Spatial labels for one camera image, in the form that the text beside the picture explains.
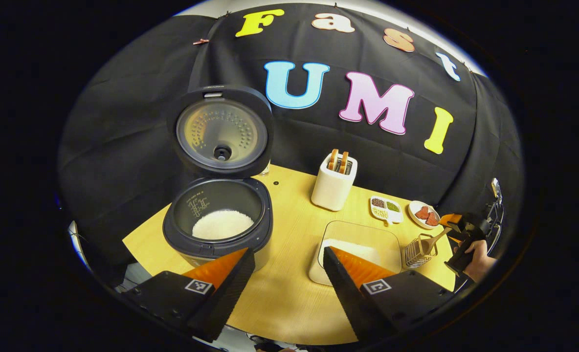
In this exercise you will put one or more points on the toasted bread slice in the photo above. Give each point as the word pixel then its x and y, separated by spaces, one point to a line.
pixel 343 163
pixel 333 160

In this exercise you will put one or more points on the white round plate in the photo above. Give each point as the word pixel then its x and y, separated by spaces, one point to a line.
pixel 414 220

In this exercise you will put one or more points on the white rice container box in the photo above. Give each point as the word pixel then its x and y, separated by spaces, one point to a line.
pixel 363 234

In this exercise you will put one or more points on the white divided bean dish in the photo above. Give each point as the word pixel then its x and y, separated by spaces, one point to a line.
pixel 385 208

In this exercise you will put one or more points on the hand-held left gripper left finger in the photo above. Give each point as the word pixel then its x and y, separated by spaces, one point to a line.
pixel 223 298

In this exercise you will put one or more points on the wooden spoon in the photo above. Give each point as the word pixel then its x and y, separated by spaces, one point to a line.
pixel 434 239

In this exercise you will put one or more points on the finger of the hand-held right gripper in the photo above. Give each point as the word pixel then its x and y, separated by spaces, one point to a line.
pixel 450 220

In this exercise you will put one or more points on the white rice heap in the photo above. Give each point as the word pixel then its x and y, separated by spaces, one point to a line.
pixel 221 225

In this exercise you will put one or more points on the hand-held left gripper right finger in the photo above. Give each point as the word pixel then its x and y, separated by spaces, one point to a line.
pixel 348 298

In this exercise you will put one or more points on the dark grey rice cooker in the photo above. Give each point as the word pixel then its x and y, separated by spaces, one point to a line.
pixel 206 195

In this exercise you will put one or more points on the white toaster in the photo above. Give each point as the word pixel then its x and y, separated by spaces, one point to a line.
pixel 331 190

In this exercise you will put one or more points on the pink cloth clip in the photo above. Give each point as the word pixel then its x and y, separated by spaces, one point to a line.
pixel 201 41

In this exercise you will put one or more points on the red meat piece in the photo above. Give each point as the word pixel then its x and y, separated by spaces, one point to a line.
pixel 422 212
pixel 432 219

